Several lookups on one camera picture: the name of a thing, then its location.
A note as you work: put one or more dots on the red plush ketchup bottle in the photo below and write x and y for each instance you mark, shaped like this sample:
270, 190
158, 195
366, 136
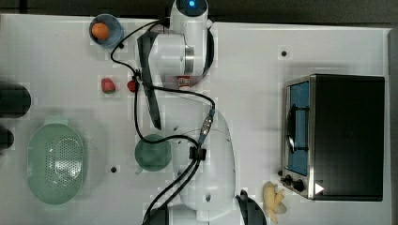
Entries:
183, 82

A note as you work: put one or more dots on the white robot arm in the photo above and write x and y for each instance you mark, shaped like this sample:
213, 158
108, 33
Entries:
191, 135

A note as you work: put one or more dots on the lavender plate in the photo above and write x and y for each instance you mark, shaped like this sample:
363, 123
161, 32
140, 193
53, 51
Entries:
164, 56

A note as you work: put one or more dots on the green mug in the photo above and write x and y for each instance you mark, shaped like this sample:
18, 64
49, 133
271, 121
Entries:
152, 157

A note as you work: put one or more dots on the red strawberry toy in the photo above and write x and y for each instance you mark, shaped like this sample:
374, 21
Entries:
132, 86

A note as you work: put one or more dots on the pink strawberry toy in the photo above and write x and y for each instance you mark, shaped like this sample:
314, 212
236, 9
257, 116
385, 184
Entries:
107, 86

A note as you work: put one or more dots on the peeled banana toy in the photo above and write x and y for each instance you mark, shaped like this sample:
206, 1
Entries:
273, 202

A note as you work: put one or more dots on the blue bowl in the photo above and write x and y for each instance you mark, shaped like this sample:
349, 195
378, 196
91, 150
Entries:
116, 30

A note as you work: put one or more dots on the orange fruit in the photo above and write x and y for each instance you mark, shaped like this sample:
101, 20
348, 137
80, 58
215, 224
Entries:
100, 31

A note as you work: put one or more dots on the black toaster oven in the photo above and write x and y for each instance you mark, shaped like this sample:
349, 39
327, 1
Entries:
334, 137

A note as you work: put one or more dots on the green colander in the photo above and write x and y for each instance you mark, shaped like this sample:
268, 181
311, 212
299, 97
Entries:
55, 162

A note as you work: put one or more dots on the black frying pan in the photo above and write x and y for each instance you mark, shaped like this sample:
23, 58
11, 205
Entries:
15, 100

